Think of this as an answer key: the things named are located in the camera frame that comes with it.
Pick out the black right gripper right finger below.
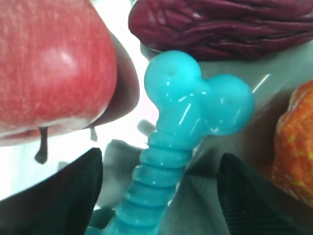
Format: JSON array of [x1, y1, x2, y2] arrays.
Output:
[[217, 153, 313, 235]]

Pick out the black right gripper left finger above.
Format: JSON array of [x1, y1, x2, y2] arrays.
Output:
[[0, 148, 102, 235]]

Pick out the teal toy bone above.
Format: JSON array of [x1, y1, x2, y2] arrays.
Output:
[[86, 50, 255, 235]]

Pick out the orange toy pumpkin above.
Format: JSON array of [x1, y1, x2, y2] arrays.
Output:
[[271, 81, 313, 206]]

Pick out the round steel plate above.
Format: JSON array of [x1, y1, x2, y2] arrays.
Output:
[[0, 42, 313, 235]]

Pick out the red apple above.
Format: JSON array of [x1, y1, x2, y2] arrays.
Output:
[[0, 0, 118, 164]]

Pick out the purple toy sweet potato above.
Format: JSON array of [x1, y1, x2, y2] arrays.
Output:
[[128, 0, 313, 60]]

